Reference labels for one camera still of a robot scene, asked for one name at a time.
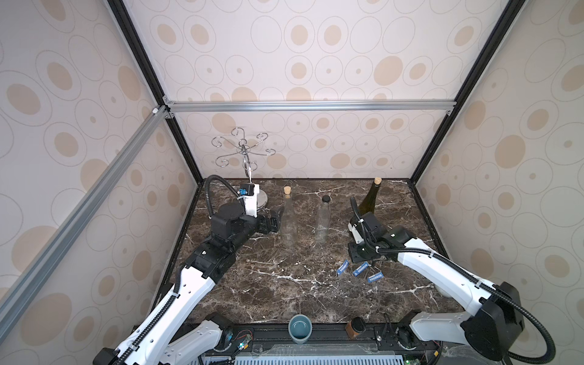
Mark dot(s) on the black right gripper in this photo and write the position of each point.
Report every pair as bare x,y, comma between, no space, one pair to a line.
361,252

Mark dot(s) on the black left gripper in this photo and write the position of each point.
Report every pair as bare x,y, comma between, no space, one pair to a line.
268,225

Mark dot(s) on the tall clear corked bottle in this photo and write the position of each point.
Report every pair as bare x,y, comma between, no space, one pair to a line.
288,229

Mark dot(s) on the blue peeled label strip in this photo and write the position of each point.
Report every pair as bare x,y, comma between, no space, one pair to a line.
375,277

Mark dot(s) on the dark green wine bottle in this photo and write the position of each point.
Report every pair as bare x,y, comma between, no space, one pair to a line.
369,202

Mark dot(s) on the clear bottle black cap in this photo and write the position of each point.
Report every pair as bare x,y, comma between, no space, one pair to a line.
323,220

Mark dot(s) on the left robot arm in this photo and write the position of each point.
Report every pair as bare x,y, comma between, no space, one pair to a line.
234,219

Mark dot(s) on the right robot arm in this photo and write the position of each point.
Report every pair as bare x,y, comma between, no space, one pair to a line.
492,318

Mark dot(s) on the small brown black cup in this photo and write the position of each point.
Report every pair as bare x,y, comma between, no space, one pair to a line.
355,327

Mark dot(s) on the chrome glass holder stand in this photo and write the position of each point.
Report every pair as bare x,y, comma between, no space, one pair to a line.
240,143

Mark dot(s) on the blue grey ceramic cup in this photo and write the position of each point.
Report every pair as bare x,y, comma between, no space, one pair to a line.
300,329

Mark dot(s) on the horizontal aluminium rail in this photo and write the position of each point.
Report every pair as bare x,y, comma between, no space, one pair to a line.
303,106

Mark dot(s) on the left diagonal aluminium rail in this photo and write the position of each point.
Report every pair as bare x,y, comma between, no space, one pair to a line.
45,263

